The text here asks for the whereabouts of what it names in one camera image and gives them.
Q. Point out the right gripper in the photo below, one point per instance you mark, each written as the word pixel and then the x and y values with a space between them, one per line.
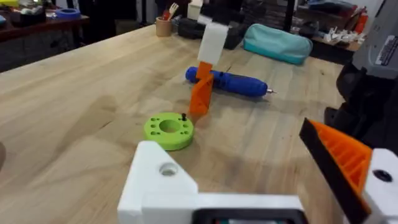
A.
pixel 217 14

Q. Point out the bare white left gripper left finger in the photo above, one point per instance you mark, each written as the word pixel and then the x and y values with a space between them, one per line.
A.
pixel 155 186

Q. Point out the white orange left gripper right finger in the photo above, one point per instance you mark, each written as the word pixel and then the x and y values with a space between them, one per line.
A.
pixel 348 161

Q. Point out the blue electric screwdriver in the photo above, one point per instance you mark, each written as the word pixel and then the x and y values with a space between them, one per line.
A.
pixel 236 82

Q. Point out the small black screw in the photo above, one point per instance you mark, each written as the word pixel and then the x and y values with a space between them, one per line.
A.
pixel 183 117

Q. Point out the black pouch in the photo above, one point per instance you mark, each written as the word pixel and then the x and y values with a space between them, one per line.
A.
pixel 190 28

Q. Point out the brown cup with cutlery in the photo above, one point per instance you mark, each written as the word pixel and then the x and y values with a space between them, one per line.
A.
pixel 163 25

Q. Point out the green disc with holes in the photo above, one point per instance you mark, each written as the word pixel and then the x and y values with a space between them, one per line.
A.
pixel 168 130

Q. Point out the teal zip bag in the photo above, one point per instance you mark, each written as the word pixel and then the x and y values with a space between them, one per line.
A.
pixel 276 43

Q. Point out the heap of white parts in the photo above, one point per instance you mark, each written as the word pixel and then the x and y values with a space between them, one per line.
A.
pixel 343 35

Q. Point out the red canister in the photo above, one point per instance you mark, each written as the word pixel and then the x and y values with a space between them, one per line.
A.
pixel 361 21

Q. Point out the blue tape roll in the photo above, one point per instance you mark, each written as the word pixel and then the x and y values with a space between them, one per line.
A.
pixel 68 13

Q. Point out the dark wooden side table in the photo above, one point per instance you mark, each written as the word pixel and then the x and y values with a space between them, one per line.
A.
pixel 37 28

